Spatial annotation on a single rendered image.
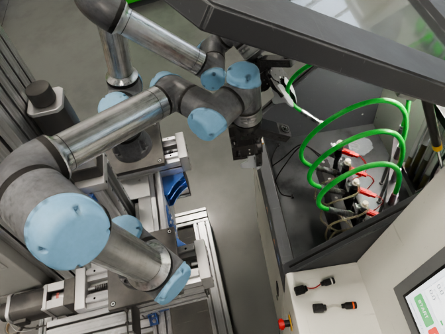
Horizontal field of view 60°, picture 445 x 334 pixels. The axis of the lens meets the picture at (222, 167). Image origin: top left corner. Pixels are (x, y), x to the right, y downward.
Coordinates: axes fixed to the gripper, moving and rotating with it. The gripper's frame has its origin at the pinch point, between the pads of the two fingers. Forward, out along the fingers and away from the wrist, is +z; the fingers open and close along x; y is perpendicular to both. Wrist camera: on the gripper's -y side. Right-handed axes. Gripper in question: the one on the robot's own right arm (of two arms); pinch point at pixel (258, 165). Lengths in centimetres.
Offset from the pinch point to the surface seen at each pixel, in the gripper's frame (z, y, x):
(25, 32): 124, 199, -318
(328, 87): 15, -35, -43
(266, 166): 28.2, -5.5, -20.4
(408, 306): 9, -29, 42
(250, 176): 123, -4, -85
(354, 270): 25.2, -23.5, 26.0
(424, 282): 0, -31, 40
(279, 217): 28.2, -5.8, 2.3
